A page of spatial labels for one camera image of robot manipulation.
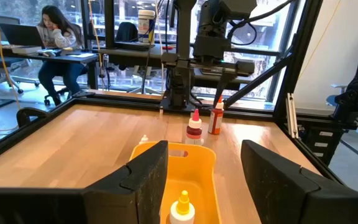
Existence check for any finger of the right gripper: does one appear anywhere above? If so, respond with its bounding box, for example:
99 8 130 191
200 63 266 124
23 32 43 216
213 73 239 108

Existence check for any yellow plastic bin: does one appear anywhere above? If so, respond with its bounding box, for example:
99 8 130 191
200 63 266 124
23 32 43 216
128 141 223 224

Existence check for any large orange-red food colouring bottle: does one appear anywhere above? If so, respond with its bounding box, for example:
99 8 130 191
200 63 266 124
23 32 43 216
208 95 225 136

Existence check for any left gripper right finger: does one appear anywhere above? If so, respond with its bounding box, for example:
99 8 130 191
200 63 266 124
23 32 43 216
241 139 358 224

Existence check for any black clamp handle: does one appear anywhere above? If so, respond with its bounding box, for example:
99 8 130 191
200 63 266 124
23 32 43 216
16 106 48 128

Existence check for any white canister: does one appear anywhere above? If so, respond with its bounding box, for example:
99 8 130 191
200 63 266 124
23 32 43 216
137 9 156 44

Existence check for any black controller box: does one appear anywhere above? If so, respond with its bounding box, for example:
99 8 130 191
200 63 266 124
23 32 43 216
298 123 351 167

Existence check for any large pink food colouring bottle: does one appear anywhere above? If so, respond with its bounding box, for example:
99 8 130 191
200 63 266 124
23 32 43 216
185 108 204 146

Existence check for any black aluminium table frame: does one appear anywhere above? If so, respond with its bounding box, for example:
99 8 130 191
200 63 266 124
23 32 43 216
0 0 357 187

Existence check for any black laptop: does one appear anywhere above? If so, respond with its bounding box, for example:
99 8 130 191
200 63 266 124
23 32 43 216
0 22 45 48

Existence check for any white bracket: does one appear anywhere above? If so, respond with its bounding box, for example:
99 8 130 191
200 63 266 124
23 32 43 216
286 92 300 139

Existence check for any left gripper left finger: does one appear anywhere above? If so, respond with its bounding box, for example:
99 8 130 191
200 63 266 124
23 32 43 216
82 139 169 224

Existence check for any person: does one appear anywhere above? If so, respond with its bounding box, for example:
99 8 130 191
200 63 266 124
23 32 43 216
37 4 85 107

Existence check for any yellow cable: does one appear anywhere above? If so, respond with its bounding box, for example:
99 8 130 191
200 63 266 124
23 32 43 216
0 0 21 136

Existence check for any large yellow food colouring bottle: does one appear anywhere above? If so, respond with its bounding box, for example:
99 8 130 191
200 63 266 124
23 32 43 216
168 190 196 224

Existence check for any dark office desk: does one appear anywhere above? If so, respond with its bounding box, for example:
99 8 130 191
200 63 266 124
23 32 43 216
0 39 99 91

